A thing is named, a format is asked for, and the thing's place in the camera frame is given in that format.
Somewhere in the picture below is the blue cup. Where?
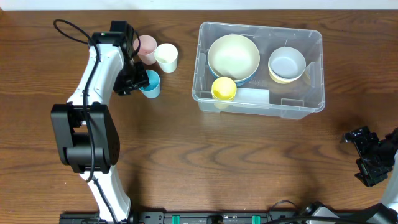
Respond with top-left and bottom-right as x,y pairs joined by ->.
139,70 -> 160,99

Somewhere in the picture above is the pink cup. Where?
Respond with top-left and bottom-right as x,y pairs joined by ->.
133,35 -> 157,65

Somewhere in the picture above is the pale green cup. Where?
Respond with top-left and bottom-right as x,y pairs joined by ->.
155,43 -> 178,73

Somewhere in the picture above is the yellow cup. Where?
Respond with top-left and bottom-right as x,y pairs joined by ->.
211,77 -> 237,100
214,98 -> 233,110

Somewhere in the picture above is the white small bowl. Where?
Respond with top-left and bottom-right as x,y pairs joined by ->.
268,62 -> 305,83

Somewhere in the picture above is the yellow small bowl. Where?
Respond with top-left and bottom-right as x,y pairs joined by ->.
269,70 -> 299,84

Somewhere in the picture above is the grey small bowl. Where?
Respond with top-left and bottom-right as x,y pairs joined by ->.
268,47 -> 306,82

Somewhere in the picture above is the beige large bowl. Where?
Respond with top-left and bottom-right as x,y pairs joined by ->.
207,34 -> 261,85

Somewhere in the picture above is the dark blue large bowl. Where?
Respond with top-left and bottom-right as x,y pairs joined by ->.
211,73 -> 257,88

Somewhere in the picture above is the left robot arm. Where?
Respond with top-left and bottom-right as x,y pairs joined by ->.
50,21 -> 149,223

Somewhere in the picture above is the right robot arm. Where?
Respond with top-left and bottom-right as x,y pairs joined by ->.
299,126 -> 397,223

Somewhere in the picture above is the clear plastic storage bin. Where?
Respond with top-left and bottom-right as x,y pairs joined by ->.
192,22 -> 326,119

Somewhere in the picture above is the right black cable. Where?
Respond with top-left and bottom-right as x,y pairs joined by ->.
264,200 -> 343,224

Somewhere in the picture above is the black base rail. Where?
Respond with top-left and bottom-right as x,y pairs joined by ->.
59,211 -> 295,224

